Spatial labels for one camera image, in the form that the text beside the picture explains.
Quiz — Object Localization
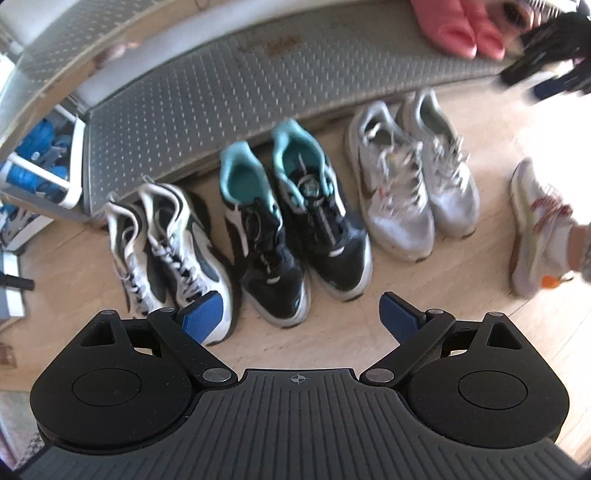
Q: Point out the blue plastic objects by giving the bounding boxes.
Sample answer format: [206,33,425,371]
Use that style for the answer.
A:
[0,117,72,232]

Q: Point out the grey metal shoe rack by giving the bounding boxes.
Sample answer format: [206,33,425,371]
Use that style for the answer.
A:
[0,0,555,223]

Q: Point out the patterned mat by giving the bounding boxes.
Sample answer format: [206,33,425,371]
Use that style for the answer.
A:
[0,391,46,464]

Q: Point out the person's leg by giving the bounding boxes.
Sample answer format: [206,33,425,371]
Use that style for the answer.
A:
[566,219,591,283]

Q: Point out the white storage cart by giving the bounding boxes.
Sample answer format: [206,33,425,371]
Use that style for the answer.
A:
[0,104,87,252]

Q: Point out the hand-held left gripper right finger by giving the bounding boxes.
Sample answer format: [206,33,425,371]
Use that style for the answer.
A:
[360,292,527,386]

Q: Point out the black rod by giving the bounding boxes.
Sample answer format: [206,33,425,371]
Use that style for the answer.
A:
[0,272,36,292]

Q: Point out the pink foam slipper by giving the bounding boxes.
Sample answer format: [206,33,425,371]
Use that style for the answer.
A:
[462,0,507,62]
[411,0,478,59]

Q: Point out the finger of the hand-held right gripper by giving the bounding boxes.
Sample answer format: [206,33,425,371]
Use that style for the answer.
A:
[534,69,591,100]

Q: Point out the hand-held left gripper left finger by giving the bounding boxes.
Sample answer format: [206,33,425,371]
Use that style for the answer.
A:
[81,291,238,386]

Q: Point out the white grey sneaker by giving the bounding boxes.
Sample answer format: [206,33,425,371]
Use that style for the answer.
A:
[346,102,436,264]
[399,89,481,239]

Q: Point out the black teal sneaker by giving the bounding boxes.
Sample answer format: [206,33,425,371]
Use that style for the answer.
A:
[219,141,311,329]
[270,119,373,304]

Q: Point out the white black sneaker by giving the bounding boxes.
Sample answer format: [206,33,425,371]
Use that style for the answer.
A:
[139,182,239,348]
[104,185,185,320]

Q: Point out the person's white worn sneaker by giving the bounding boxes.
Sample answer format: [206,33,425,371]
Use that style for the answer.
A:
[509,157,576,299]

